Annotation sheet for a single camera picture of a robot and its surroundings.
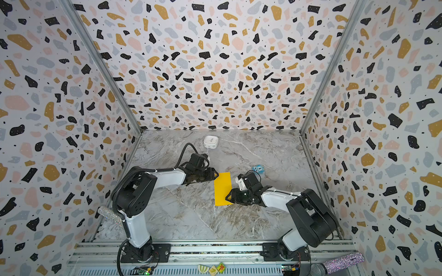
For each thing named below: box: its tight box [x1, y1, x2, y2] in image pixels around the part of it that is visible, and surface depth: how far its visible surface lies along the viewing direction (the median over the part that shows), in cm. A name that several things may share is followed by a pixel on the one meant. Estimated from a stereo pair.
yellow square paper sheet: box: [214, 171, 235, 206], surface depth 97 cm
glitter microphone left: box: [97, 205, 123, 224], surface depth 83 cm
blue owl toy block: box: [252, 164, 266, 175], surface depth 103 cm
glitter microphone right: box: [321, 251, 365, 274], surface depth 71 cm
